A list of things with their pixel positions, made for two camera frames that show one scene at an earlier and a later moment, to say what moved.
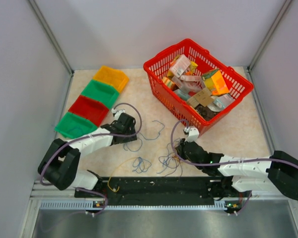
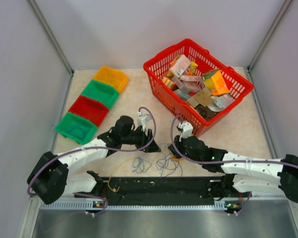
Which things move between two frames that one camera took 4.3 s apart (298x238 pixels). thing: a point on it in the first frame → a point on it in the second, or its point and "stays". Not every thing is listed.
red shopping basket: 194,85 stays
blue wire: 124,144 → 141,165
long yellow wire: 110,176 stays
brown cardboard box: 204,98 stays
